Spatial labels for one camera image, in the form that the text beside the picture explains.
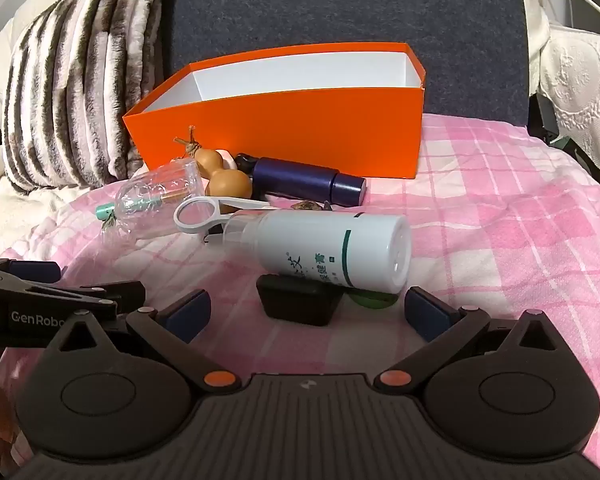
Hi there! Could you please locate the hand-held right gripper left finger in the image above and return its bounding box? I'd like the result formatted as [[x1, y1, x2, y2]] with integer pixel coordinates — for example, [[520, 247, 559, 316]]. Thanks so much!
[[42, 289, 243, 393]]

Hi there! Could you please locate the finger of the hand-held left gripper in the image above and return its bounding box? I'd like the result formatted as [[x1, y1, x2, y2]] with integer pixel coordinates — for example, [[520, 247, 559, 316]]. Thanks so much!
[[7, 259, 63, 287], [80, 281, 147, 317]]

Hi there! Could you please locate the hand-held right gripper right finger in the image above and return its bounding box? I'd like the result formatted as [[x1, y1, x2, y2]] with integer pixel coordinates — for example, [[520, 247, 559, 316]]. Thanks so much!
[[374, 286, 568, 392]]

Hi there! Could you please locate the green toy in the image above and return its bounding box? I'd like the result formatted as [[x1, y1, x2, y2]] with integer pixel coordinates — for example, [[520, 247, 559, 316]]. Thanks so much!
[[347, 287, 398, 309]]

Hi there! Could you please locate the clear plastic cup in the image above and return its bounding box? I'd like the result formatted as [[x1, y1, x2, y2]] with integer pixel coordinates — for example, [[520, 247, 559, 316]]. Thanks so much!
[[96, 157, 206, 241]]

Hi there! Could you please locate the black clip holder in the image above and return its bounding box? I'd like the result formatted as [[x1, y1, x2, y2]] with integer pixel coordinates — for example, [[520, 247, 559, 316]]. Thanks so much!
[[256, 274, 342, 328]]

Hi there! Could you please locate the white bottle green stripe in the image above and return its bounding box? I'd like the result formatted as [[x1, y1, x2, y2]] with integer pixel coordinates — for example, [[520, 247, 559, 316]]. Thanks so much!
[[220, 209, 412, 293]]

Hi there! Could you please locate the brown gourd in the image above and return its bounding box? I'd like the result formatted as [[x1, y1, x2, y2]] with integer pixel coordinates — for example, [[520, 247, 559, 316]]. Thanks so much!
[[175, 127, 253, 198]]

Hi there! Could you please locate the orange cardboard box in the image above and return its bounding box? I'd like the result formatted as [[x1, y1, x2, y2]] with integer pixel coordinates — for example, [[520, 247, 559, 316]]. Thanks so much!
[[122, 42, 426, 181]]

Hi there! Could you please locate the pink plaid blanket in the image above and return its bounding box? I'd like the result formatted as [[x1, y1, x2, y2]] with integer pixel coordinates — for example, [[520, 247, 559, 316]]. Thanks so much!
[[0, 112, 600, 461]]

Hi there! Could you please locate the dark blue cylinder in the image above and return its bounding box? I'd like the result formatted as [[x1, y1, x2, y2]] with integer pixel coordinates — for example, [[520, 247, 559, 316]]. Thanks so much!
[[250, 156, 367, 207]]

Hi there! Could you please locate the striped fluffy pillow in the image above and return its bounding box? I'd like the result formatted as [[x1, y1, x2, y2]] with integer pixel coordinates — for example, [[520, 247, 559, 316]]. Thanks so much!
[[2, 0, 173, 191]]

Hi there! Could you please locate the dark blue fabric headboard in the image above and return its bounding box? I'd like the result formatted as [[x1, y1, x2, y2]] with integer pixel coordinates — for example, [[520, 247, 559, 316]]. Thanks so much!
[[162, 0, 531, 126]]

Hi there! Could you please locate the white ring-handled tool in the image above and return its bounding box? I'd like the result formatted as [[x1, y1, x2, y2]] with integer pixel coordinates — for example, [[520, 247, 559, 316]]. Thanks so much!
[[174, 197, 276, 235]]

